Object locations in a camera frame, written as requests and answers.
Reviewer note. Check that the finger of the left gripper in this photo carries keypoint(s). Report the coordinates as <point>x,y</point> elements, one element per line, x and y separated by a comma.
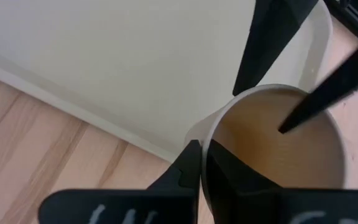
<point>337,87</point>
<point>272,37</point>

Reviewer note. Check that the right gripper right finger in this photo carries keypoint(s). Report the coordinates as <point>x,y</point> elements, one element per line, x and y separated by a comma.
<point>244,202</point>

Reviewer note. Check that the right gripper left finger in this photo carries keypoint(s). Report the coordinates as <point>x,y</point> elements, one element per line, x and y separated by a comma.
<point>172,202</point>

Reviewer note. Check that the beige paper cup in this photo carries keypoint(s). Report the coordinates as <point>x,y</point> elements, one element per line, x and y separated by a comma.
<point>275,155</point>

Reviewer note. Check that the beige plastic tray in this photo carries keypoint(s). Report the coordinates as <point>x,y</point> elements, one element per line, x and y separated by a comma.
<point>120,56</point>

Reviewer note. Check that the black aluminium table frame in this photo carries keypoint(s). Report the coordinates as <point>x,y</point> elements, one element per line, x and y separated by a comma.
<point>353,15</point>

